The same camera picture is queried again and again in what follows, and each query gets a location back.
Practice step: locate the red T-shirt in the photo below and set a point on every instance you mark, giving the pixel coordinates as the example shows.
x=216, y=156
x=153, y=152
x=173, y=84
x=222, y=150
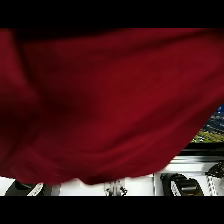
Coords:
x=110, y=100

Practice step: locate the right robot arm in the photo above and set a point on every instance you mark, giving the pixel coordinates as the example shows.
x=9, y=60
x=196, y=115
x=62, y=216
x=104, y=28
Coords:
x=182, y=186

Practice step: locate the silver frame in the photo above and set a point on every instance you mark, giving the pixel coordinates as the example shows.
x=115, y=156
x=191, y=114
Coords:
x=140, y=186

